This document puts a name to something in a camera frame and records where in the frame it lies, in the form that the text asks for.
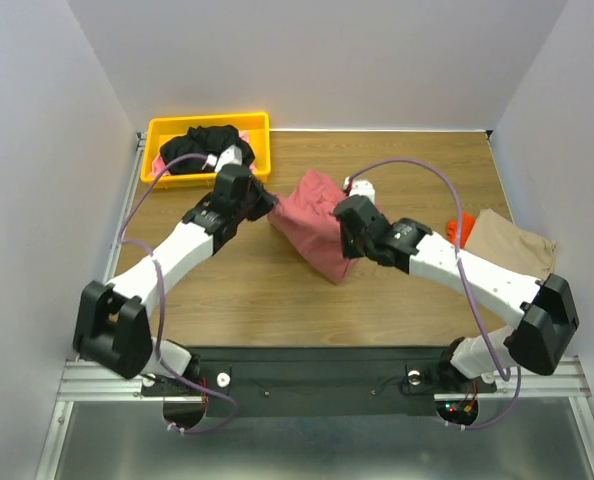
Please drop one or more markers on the black t shirt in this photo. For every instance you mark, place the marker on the black t shirt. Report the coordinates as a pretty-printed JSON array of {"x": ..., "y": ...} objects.
[{"x": 192, "y": 145}]

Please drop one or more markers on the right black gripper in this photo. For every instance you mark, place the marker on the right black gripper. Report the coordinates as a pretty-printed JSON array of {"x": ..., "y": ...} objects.
[{"x": 350, "y": 236}]

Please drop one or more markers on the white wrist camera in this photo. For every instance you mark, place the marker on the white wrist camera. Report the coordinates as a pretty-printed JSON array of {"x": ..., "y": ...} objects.
[
  {"x": 230, "y": 156},
  {"x": 359, "y": 187}
]

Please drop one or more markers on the light pink t shirt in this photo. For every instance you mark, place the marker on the light pink t shirt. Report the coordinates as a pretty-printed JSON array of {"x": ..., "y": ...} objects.
[{"x": 159, "y": 167}]

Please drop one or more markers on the folded beige t shirt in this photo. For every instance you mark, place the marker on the folded beige t shirt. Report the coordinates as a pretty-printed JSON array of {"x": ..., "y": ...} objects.
[{"x": 498, "y": 240}]

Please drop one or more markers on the yellow plastic bin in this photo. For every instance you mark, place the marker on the yellow plastic bin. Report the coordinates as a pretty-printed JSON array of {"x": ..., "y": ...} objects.
[{"x": 255, "y": 126}]

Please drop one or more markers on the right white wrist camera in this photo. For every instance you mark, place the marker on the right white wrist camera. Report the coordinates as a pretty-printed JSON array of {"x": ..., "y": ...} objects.
[{"x": 359, "y": 187}]

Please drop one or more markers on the folded orange t shirt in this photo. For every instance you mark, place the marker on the folded orange t shirt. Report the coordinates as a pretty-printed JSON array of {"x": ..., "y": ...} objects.
[{"x": 462, "y": 231}]

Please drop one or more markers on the pink red t shirt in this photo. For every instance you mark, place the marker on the pink red t shirt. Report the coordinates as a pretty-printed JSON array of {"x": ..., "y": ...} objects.
[{"x": 305, "y": 218}]

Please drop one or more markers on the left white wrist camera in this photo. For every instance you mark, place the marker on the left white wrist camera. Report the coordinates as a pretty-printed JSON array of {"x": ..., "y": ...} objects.
[{"x": 230, "y": 156}]

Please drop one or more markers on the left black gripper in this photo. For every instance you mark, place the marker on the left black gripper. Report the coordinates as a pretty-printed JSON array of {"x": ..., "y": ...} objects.
[{"x": 266, "y": 201}]

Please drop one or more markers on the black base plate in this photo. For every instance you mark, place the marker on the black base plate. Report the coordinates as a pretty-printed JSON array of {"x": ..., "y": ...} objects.
[{"x": 326, "y": 381}]

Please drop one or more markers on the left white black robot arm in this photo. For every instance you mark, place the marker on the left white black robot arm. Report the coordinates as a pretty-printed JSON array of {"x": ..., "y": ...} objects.
[{"x": 112, "y": 327}]

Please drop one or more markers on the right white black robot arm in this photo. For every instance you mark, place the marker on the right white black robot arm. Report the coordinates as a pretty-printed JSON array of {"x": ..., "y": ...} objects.
[{"x": 540, "y": 316}]

